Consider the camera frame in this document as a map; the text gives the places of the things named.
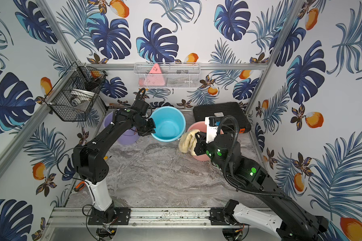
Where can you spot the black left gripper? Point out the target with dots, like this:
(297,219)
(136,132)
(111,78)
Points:
(148,126)

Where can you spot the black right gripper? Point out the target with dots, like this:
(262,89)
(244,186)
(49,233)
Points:
(202,144)

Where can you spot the yellow cleaning cloth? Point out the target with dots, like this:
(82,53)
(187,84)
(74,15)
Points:
(188,142)

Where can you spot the purple plastic bucket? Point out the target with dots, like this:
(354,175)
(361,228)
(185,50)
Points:
(129,137)

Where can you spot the pink plastic bucket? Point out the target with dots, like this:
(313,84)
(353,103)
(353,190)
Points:
(201,126)

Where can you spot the teal plastic bucket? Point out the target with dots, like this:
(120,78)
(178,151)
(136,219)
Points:
(170,124)

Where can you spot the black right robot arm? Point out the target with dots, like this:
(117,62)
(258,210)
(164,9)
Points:
(290,222)

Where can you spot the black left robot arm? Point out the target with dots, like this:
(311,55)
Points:
(80,161)

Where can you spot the pink triangular item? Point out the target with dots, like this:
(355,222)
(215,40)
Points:
(155,77)

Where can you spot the black plastic tool case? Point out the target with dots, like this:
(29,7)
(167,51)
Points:
(221,110)

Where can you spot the clear wall shelf basket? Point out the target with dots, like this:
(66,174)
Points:
(177,75)

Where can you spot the black wire basket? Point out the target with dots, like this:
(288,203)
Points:
(76,92)

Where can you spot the orange handled screwdriver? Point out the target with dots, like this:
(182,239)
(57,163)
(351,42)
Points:
(80,186)

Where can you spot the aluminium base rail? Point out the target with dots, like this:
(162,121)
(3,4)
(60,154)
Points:
(169,217)

